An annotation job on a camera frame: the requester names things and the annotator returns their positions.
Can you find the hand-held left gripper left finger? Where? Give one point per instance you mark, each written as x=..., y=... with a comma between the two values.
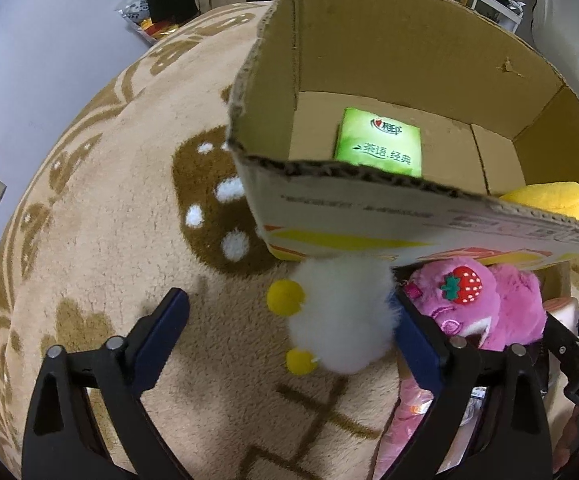
x=163, y=332

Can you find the pink packaged soft item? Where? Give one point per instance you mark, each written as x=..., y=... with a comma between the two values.
x=409, y=420

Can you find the white fluffy plush toy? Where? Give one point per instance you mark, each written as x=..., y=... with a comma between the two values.
x=342, y=310

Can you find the cardboard box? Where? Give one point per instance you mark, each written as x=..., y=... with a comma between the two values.
x=419, y=60

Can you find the plastic snack bag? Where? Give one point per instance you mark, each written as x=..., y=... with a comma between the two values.
x=144, y=15

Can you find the white metal cart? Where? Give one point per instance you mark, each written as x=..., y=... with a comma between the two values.
x=497, y=0

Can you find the pink and white soft toy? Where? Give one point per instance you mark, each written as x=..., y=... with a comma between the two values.
x=562, y=307

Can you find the beige patterned rug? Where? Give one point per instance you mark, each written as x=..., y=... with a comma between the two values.
x=119, y=220

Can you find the pink strawberry plush toy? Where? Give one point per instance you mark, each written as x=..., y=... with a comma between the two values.
x=489, y=305

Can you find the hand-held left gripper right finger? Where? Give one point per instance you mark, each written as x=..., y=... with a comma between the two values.
x=416, y=347

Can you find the yellow plush toy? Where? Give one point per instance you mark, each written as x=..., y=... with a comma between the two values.
x=554, y=200

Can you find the green tissue pack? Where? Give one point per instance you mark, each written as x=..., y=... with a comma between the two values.
x=379, y=142

